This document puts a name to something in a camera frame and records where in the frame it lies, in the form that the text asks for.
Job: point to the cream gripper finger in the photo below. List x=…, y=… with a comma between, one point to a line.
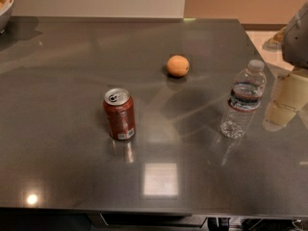
x=289, y=95

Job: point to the clear plastic water bottle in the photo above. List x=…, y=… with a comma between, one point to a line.
x=243, y=100

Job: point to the white bowl with fruit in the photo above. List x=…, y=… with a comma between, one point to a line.
x=6, y=9

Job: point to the grey robot gripper body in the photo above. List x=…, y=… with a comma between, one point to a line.
x=296, y=43

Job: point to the red soda can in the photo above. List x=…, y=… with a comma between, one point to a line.
x=119, y=108

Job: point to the orange fruit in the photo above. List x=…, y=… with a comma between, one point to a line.
x=178, y=66

